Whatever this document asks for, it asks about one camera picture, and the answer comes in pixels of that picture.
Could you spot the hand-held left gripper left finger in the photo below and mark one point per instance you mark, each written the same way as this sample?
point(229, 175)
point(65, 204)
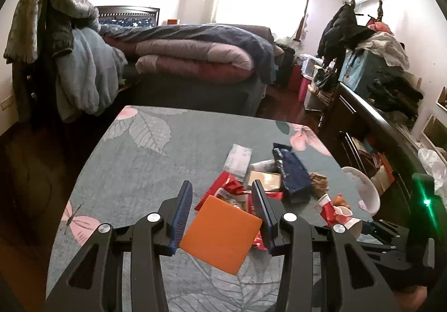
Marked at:
point(182, 217)

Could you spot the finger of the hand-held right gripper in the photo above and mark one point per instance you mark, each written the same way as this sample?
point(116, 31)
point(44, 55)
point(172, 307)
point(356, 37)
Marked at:
point(379, 252)
point(382, 230)

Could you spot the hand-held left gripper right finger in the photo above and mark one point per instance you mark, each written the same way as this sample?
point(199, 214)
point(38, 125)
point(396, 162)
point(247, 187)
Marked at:
point(262, 219)

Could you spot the white round bin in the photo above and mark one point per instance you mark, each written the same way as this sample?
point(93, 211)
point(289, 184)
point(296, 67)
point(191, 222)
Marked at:
point(370, 193)

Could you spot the tan shiny packet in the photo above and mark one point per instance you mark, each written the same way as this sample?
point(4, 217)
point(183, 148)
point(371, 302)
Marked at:
point(269, 181)

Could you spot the orange square card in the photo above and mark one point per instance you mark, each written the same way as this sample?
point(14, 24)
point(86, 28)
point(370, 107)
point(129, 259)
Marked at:
point(220, 235)

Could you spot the red snack wrapper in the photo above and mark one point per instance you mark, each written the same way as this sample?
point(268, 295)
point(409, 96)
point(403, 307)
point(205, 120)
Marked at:
point(227, 186)

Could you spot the orange peel piece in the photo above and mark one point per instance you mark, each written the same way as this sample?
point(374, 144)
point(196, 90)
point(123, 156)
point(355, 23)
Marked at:
point(339, 201)

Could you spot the silver foil packet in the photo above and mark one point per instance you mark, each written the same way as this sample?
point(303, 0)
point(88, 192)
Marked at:
point(262, 165)

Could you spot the dark blue snack packet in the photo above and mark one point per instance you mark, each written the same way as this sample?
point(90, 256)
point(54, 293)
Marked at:
point(295, 172)

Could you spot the red white paper cup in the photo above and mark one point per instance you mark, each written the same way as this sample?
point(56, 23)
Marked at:
point(326, 210)

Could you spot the white grey plastic packet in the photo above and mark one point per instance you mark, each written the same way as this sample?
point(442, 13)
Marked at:
point(239, 160)

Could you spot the brown wrapper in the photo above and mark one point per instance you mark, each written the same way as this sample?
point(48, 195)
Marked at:
point(319, 184)

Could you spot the grey floral tablecloth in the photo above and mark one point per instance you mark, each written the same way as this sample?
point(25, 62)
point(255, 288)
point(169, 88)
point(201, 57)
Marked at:
point(139, 175)

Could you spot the white plastic bag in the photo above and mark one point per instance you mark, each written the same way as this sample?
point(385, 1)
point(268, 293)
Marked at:
point(433, 165)

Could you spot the stack of books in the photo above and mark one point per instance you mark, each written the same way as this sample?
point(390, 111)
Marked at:
point(375, 162)

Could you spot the dark wooden cabinet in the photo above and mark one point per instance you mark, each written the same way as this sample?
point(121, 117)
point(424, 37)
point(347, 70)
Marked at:
point(352, 116)

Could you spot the dark bed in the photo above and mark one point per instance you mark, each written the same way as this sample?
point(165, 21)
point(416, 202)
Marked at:
point(195, 95)

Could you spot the black clothes pile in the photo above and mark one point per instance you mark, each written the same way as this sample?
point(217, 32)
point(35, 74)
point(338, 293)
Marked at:
point(394, 92)

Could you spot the red container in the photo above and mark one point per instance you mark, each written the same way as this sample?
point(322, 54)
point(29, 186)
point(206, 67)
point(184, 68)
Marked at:
point(303, 86)

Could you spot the black suitcase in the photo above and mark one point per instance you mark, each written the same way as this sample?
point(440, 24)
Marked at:
point(286, 64)

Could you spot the folded pink quilt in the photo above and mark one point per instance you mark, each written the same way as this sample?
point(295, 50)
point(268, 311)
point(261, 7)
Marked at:
point(195, 57)

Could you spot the light blue fleece robe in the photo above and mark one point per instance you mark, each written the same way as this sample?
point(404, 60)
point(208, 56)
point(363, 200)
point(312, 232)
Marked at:
point(87, 74)

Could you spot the beige clothes pile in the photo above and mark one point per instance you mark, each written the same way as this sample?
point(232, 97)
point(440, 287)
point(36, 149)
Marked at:
point(387, 46)

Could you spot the dark blue duvet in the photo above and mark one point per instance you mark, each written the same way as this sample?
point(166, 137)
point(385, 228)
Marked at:
point(209, 34)

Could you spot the brown blanket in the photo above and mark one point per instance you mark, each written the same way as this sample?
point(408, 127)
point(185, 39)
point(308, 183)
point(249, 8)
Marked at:
point(265, 32)

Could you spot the reddish brown bedside cabinet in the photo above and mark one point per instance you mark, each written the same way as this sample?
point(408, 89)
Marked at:
point(173, 22)

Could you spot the dark wooden chair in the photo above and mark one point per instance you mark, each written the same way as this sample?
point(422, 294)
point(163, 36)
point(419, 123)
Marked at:
point(31, 88)

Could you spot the star print pillow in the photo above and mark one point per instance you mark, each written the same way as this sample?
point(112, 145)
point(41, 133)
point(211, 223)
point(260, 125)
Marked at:
point(125, 22)

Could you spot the pink hat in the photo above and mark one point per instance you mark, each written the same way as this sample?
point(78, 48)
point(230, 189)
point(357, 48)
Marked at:
point(380, 26)

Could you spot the black hanging coat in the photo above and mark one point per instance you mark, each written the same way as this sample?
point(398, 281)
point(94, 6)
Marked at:
point(340, 29)

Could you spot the dark wooden headboard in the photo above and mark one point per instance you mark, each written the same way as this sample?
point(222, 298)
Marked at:
point(129, 11)

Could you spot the brown curtain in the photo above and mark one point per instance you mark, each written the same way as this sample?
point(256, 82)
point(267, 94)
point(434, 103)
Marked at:
point(304, 4)

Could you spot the wooden coat rack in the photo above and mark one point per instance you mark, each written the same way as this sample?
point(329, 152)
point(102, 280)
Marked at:
point(380, 10)

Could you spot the grey knit blanket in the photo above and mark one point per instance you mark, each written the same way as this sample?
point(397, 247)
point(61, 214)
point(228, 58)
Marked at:
point(42, 1)

